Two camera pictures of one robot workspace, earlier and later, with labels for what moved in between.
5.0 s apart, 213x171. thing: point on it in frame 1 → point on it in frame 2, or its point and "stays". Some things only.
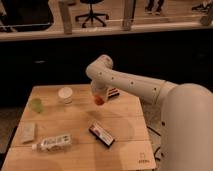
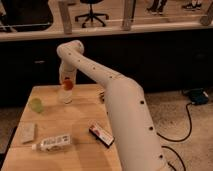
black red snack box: (104, 138) stays
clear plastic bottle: (55, 143) stays
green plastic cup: (36, 105) stays
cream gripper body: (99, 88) → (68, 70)
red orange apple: (99, 100) → (68, 85)
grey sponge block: (27, 131) stays
